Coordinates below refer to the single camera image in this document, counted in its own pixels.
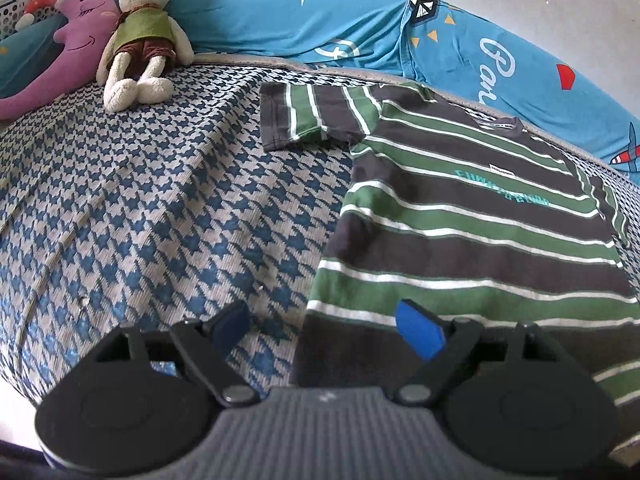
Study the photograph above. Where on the white perforated plastic basket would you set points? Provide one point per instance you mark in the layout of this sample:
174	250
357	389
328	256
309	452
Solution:
10	10

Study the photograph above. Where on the green grey striped T-shirt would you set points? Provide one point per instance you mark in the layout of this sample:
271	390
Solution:
450	240

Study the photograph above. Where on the blue houndstooth mattress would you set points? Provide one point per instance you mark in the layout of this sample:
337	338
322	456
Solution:
150	200

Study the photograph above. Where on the purple moon plush pillow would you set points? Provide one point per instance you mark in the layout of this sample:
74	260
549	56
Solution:
75	50

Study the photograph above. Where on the blue printed pillow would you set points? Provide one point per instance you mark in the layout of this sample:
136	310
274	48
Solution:
350	20

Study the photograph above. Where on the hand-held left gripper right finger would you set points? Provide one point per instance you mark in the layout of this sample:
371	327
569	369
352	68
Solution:
417	332

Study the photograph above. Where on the white rabbit plush toy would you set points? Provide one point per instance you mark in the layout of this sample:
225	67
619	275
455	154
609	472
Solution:
142	30

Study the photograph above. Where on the teal pillow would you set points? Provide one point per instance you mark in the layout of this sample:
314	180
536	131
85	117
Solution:
25	60

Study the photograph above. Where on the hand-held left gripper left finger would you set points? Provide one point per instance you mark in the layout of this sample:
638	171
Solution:
230	322

